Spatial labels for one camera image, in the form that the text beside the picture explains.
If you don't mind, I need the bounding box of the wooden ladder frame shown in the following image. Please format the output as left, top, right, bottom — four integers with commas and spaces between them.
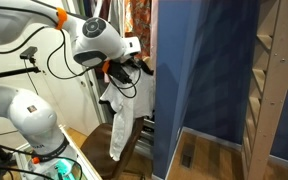
240, 0, 288, 180

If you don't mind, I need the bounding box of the dark floor vent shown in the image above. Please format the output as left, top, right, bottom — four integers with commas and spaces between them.
180, 143, 196, 169

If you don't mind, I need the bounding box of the white robot mount table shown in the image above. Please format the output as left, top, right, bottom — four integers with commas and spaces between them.
13, 123, 102, 180

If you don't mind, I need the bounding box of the wooden clothes hanger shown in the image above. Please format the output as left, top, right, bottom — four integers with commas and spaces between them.
142, 56, 153, 67

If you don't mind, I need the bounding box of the white dotted shirt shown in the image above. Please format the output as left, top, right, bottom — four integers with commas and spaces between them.
108, 0, 126, 35

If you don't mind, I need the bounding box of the brown wooden chair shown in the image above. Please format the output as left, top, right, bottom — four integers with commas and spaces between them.
80, 115, 145, 180

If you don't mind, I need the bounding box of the black webcam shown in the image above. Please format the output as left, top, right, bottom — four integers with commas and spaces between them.
19, 46, 39, 61

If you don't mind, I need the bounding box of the white closet door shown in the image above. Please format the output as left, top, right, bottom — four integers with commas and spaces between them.
15, 29, 102, 136

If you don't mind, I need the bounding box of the orange floral shirt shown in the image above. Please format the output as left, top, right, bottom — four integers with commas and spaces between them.
123, 0, 152, 60

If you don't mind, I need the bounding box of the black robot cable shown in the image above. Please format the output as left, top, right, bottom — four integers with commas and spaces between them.
0, 142, 84, 180
45, 25, 97, 81

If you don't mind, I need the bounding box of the white shirt with black trim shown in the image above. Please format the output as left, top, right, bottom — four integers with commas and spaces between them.
98, 58, 157, 163

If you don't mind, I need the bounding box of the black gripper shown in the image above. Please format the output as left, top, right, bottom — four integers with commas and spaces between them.
109, 60, 134, 85

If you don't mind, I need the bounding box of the dark red shirt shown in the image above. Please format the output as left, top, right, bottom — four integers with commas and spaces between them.
95, 0, 112, 21

